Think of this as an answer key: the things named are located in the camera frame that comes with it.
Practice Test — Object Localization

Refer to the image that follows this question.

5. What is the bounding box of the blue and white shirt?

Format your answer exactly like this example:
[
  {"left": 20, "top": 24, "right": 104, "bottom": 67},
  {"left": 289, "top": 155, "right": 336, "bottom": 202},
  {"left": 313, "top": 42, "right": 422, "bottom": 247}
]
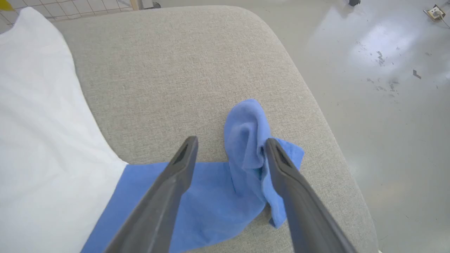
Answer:
[{"left": 0, "top": 7, "right": 305, "bottom": 253}]

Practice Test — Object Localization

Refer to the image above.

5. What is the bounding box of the floor power socket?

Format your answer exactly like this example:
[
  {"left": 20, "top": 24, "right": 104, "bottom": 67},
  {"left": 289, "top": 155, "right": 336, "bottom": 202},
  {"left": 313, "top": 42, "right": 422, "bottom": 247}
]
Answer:
[{"left": 423, "top": 4, "right": 447, "bottom": 22}]

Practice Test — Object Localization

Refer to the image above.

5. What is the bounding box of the lemon print grid panel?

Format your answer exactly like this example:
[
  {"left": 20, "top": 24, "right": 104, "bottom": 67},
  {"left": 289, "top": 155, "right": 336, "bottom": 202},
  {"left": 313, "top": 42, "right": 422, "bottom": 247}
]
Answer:
[{"left": 0, "top": 0, "right": 134, "bottom": 27}]

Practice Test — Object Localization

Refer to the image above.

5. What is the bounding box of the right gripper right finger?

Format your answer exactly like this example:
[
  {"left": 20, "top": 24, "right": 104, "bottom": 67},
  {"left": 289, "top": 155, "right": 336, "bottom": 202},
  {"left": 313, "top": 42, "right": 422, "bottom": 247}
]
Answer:
[{"left": 265, "top": 138, "right": 357, "bottom": 253}]

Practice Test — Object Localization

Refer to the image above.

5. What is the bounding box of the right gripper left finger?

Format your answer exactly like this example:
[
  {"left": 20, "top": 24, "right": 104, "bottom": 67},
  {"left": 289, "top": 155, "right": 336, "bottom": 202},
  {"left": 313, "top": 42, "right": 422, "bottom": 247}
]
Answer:
[{"left": 104, "top": 136, "right": 199, "bottom": 253}]

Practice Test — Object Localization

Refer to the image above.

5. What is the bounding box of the grey fabric sofa seat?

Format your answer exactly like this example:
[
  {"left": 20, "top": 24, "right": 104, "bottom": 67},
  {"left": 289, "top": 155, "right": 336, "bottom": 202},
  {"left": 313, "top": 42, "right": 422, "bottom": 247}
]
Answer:
[{"left": 53, "top": 5, "right": 380, "bottom": 253}]

